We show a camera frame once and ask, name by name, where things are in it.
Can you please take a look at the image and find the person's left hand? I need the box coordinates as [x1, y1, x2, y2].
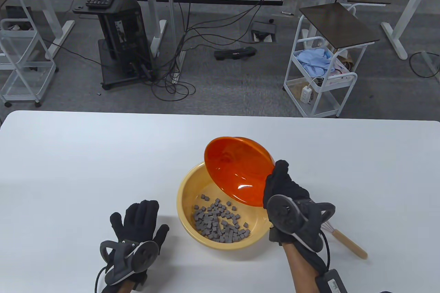
[110, 200, 170, 288]

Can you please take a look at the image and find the person's right hand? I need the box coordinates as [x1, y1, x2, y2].
[263, 160, 327, 274]

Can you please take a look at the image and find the yellow plastic basin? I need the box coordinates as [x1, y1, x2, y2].
[177, 161, 275, 251]

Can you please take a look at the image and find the orange translucent bowl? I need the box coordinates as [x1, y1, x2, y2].
[204, 137, 275, 207]

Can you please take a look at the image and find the pile of grey toy blocks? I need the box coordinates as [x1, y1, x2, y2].
[192, 194, 250, 243]

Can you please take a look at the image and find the wire whisk with wooden handle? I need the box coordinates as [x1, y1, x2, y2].
[321, 221, 368, 260]

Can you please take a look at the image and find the person's right forearm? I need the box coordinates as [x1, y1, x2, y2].
[284, 243, 322, 293]

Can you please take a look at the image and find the grey right hand controller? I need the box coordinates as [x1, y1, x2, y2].
[266, 194, 336, 253]

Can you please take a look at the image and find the grey hand controller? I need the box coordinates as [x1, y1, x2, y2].
[266, 194, 336, 253]
[100, 239, 159, 285]

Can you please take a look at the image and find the grey left hand controller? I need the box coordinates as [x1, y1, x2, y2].
[100, 239, 159, 285]

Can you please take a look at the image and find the blue cloth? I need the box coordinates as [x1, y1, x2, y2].
[296, 48, 333, 77]

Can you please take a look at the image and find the black power strip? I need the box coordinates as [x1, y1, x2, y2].
[214, 46, 257, 61]

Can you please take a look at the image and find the floor socket box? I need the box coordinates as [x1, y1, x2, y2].
[251, 21, 277, 43]

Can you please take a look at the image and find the white trolley with dark top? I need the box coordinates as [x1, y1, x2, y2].
[283, 2, 380, 118]

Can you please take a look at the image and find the white desk with T-foot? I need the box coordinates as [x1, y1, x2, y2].
[381, 0, 440, 60]
[0, 0, 75, 60]

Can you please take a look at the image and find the black computer cart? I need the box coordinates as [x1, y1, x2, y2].
[72, 0, 154, 90]

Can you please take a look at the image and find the black left glove cable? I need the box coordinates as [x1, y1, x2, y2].
[93, 266, 108, 293]

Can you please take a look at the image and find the black glove cable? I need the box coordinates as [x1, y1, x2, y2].
[93, 266, 108, 293]
[321, 230, 331, 274]

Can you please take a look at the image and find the black right glove cable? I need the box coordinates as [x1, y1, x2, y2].
[321, 230, 331, 274]

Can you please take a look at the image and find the black forearm battery strap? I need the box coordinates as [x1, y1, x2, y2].
[316, 269, 349, 293]

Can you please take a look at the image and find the tangle of black cables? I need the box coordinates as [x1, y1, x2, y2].
[144, 0, 296, 102]

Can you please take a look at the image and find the black cable loop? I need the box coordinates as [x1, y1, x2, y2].
[409, 52, 440, 78]

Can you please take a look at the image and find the white wire mesh trolley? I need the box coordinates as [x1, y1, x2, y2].
[0, 0, 57, 108]

